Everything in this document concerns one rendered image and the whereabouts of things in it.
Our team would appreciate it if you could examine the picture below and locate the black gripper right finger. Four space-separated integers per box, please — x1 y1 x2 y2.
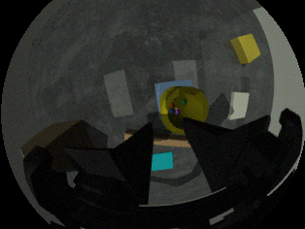
181 115 271 193

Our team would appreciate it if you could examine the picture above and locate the tan flat bar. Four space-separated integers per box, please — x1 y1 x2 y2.
124 129 191 148

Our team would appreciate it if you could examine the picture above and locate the pale grey flat square tile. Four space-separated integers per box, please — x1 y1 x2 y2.
227 91 250 119

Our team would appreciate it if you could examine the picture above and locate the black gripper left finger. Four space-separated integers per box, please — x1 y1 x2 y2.
65 122 153 205

